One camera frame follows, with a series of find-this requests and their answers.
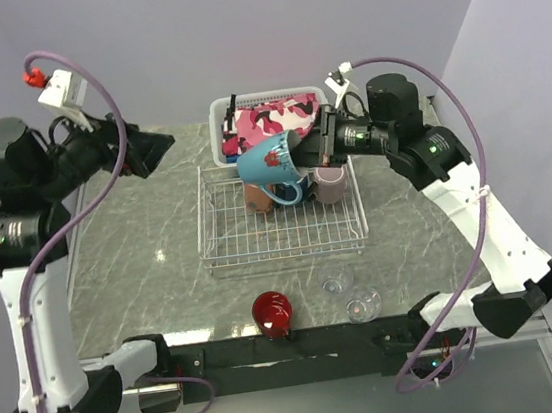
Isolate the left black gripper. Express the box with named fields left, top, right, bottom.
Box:
left=25, top=89, right=179, bottom=201

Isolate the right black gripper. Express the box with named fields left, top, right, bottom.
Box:
left=275, top=97, right=395, bottom=175

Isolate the mauve purple mug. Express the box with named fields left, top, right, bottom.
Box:
left=312, top=167, right=347, bottom=205

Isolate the light blue mug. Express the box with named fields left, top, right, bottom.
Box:
left=236, top=129, right=307, bottom=206

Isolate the salmon pink mug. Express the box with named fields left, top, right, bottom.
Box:
left=243, top=183, right=275, bottom=214

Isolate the dark blue mug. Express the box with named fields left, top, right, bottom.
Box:
left=274, top=175, right=312, bottom=204

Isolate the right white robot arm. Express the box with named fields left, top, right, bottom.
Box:
left=291, top=73, right=552, bottom=348

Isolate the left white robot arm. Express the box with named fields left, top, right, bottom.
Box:
left=0, top=115, right=175, bottom=413

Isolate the pink camouflage cloth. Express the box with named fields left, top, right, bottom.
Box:
left=220, top=93, right=321, bottom=157

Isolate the white plastic basket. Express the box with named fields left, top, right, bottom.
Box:
left=209, top=86, right=327, bottom=167

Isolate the black item in basket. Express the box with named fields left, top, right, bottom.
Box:
left=222, top=94, right=237, bottom=135

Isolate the clear glass cup far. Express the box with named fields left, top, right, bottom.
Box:
left=317, top=264, right=355, bottom=294

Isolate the clear glass cup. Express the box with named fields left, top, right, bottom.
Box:
left=317, top=264, right=355, bottom=294
left=345, top=286, right=382, bottom=324

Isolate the clear glass cup near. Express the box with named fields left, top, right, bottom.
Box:
left=345, top=286, right=382, bottom=324

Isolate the red mug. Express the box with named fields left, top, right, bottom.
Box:
left=251, top=291, right=293, bottom=339

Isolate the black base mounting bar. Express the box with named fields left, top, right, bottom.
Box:
left=111, top=306, right=478, bottom=413

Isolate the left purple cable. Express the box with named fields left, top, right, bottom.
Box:
left=0, top=35, right=218, bottom=413

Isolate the purple cable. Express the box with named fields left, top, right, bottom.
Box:
left=346, top=44, right=515, bottom=396
left=0, top=35, right=218, bottom=413

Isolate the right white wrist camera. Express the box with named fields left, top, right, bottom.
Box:
left=324, top=62, right=357, bottom=107

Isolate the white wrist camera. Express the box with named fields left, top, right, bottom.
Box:
left=22, top=67, right=93, bottom=132
left=324, top=62, right=357, bottom=107

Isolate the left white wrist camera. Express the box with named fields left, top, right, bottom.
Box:
left=22, top=67, right=93, bottom=132

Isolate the white wire dish rack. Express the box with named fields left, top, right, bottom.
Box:
left=196, top=163, right=369, bottom=270

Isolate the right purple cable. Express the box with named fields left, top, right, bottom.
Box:
left=346, top=44, right=515, bottom=396

